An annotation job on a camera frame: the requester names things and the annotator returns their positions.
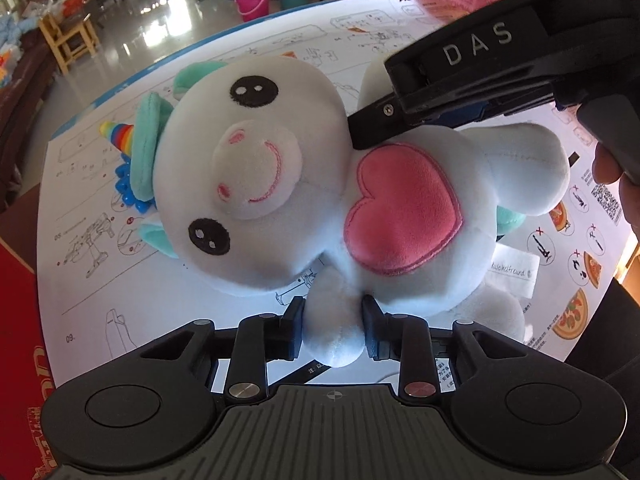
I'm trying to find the red cardboard box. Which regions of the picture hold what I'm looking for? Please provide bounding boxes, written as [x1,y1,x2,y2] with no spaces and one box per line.
[0,240,66,480]

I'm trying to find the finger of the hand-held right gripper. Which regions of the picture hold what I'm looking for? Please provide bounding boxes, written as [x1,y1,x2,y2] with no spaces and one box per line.
[347,100,506,152]

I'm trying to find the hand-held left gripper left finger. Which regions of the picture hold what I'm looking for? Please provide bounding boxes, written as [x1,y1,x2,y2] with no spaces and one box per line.
[140,296,307,406]

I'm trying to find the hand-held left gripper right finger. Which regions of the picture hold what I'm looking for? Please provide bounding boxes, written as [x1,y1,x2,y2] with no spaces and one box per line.
[361,294,538,401]

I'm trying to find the brown leather sofa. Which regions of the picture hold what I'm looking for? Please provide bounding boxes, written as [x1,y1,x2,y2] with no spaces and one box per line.
[0,35,56,181]

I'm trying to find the light blue cloth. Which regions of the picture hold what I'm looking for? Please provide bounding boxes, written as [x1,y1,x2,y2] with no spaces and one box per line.
[0,12,26,46]

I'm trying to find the person's right hand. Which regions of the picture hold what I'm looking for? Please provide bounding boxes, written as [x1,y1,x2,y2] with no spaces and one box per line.
[592,142,640,241]

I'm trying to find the printed instruction sheet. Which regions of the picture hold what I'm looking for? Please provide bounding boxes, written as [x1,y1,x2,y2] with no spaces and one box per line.
[35,0,640,396]

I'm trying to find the white unicorn plush toy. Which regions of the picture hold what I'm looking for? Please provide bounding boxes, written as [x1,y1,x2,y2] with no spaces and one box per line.
[100,55,573,368]

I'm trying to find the small wooden chair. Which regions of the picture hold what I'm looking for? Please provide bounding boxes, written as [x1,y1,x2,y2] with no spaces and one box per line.
[39,10,103,76]

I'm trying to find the blue plastic gear toy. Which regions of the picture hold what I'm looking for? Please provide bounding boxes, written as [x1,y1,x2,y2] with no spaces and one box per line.
[112,157,153,213]

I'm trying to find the pink plastic bucket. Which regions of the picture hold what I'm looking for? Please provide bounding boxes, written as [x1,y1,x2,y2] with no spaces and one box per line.
[235,0,273,23]

